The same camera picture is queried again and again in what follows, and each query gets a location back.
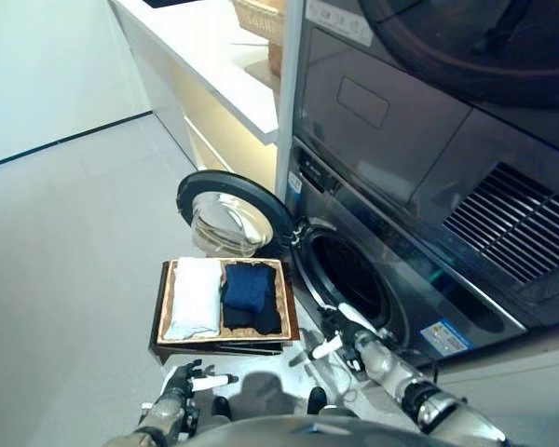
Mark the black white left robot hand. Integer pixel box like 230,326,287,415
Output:
161,360,239,402

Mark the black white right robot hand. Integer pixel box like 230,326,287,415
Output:
309,300,391,373

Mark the white cloth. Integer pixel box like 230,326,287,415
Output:
164,255,224,340

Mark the black cloth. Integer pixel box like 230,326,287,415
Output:
220,262,283,335

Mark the dark blue cloth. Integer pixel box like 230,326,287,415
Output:
220,264,274,314

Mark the dark brown wooden stool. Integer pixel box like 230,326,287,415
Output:
147,259,302,365

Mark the rectangular wicker laundry basket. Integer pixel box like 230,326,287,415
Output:
159,257,300,345

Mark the white blue warning sticker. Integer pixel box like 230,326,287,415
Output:
420,324,472,359

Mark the grey robot torso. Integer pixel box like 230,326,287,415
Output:
185,413,448,447

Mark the round glass washer door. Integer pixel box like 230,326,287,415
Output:
176,170,295,258

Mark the dark grey stacked dryer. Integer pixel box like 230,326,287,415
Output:
292,0,559,304

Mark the white cabinet side panel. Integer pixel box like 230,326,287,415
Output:
274,0,305,206

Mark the brown wicker basket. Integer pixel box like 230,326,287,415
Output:
266,40,286,76

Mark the white counter cabinet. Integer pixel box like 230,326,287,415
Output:
109,0,280,174

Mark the white dryer label sticker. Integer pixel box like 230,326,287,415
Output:
306,0,374,47

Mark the light wicker basket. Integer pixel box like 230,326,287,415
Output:
232,0,289,37

